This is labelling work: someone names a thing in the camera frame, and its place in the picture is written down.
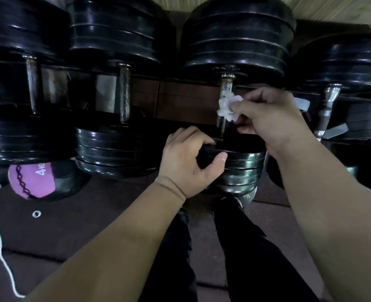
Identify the person's left hand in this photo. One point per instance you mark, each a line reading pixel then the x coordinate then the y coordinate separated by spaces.
pixel 179 166

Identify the person's right hand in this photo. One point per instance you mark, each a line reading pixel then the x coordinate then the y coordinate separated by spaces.
pixel 273 122

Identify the person's left thumb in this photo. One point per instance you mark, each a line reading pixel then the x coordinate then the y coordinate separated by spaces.
pixel 215 166

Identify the person's right thumb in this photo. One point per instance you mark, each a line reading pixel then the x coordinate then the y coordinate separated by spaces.
pixel 244 125

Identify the white tissue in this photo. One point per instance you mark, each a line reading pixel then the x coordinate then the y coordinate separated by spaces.
pixel 226 106

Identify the person's left forearm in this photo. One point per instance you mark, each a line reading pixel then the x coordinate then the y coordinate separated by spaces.
pixel 116 248

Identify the person's right forearm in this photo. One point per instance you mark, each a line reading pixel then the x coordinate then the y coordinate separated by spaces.
pixel 336 216

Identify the white label strip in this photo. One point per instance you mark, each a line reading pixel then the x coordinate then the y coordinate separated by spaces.
pixel 337 131
pixel 302 104

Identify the dark brown dumbbell rack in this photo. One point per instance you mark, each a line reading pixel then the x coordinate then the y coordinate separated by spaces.
pixel 182 102

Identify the person's right leg black trousers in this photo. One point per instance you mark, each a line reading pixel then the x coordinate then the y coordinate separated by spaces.
pixel 251 257

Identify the person's leg black trousers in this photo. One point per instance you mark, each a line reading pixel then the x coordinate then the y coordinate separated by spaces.
pixel 169 264
pixel 251 257

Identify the person's left leg black trousers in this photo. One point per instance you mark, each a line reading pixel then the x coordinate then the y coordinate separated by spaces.
pixel 169 264

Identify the pink and black medicine ball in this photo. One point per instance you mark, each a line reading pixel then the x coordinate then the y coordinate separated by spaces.
pixel 31 180

